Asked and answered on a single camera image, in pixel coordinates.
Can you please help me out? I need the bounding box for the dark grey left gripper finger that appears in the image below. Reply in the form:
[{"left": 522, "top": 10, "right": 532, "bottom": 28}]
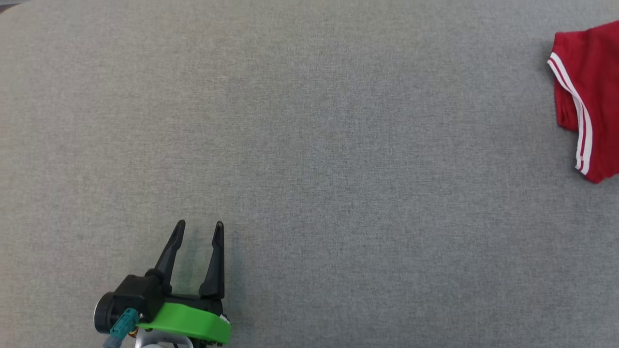
[
  {"left": 199, "top": 221, "right": 225, "bottom": 299},
  {"left": 155, "top": 220, "right": 186, "bottom": 295}
]

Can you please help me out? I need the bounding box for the red white basketball jersey shirt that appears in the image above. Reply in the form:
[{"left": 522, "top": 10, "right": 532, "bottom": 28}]
[{"left": 547, "top": 20, "right": 619, "bottom": 184}]

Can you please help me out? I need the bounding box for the grey fabric sofa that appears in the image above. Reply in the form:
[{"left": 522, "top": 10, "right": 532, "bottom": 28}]
[{"left": 0, "top": 0, "right": 619, "bottom": 348}]

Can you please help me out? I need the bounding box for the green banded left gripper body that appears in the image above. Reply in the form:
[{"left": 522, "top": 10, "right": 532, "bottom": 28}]
[{"left": 94, "top": 291, "right": 232, "bottom": 345}]

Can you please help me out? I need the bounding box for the teal left camera connector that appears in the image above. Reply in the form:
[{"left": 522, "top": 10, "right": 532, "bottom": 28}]
[{"left": 103, "top": 308, "right": 142, "bottom": 348}]

